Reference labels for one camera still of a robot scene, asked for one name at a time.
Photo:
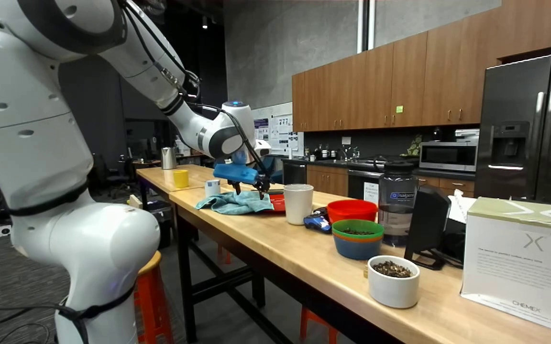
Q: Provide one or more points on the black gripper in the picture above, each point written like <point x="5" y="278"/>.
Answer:
<point x="262" y="169"/>

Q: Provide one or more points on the blue towel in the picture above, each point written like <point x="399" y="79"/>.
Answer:
<point x="237" y="203"/>

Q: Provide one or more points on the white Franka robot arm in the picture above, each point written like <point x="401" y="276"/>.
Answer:
<point x="32" y="146"/>

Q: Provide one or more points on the small white cup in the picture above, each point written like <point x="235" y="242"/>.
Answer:
<point x="212" y="188"/>

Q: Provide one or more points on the tall white cup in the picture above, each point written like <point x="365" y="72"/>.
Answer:
<point x="298" y="203"/>

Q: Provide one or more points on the yellow mug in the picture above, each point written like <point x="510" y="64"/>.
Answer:
<point x="179" y="179"/>

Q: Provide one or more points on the small dark blue object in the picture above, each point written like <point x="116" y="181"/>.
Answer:
<point x="315" y="223"/>

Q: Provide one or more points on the wooden lower cabinets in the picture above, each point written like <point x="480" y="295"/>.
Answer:
<point x="325" y="181"/>

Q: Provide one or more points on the silver metal canister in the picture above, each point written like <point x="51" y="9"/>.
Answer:
<point x="168" y="158"/>

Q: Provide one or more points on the red bowl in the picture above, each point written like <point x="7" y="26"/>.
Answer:
<point x="352" y="211"/>

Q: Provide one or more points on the green bowl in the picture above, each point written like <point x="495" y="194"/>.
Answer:
<point x="355" y="230"/>

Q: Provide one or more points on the blue bowl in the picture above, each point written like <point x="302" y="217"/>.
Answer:
<point x="355" y="249"/>

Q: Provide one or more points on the orange stool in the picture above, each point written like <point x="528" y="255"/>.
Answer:
<point x="315" y="328"/>
<point x="151" y="299"/>

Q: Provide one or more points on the long wooden upper cabinets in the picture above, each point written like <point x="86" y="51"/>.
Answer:
<point x="382" y="89"/>

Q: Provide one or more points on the green potted plant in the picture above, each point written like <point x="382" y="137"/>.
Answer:
<point x="411" y="148"/>

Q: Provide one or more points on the green cabinet sticker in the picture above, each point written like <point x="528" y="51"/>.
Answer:
<point x="399" y="110"/>

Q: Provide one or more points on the small white bowl with beans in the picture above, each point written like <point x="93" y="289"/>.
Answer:
<point x="392" y="288"/>

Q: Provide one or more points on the white ceiling pipe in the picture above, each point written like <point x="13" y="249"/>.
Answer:
<point x="365" y="26"/>

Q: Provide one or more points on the silver microwave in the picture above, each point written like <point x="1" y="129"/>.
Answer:
<point x="447" y="156"/>

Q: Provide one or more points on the white crumpled paper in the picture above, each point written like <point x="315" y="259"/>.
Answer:
<point x="461" y="207"/>

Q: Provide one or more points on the white cardboard box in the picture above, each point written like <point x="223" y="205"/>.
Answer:
<point x="524" y="268"/>

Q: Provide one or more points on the black refrigerator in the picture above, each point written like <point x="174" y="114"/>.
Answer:
<point x="530" y="127"/>

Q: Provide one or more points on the wooden cabinet above refrigerator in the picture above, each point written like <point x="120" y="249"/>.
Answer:
<point x="535" y="26"/>

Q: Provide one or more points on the white wall poster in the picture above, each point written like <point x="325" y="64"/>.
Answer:
<point x="279" y="135"/>

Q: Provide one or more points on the black table frame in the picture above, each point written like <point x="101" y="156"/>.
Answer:
<point x="223" y="288"/>

